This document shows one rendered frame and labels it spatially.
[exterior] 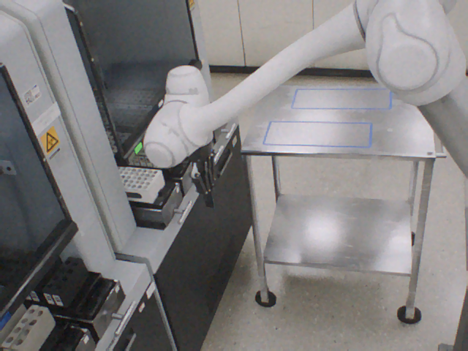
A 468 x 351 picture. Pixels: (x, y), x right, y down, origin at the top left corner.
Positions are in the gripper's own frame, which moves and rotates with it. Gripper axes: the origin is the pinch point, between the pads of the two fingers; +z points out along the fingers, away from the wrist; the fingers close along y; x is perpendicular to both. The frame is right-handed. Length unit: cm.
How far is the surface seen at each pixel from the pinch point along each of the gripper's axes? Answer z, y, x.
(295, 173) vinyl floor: 83, -116, -13
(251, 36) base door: 52, -223, -75
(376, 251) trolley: 54, -42, 43
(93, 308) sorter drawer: -0.5, 45.3, -10.5
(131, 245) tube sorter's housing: 7.9, 17.4, -19.2
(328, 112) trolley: 0, -52, 23
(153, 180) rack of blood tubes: -5.0, 2.2, -16.5
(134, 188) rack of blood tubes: -5.0, 6.6, -20.8
